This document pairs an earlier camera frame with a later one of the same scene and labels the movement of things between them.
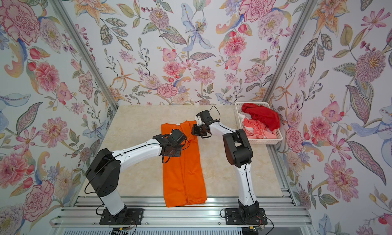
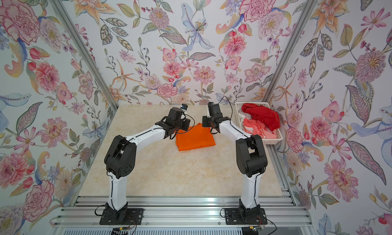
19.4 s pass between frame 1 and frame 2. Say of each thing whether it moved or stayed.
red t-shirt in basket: stayed
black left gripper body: moved
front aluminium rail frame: stayed
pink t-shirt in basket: stayed
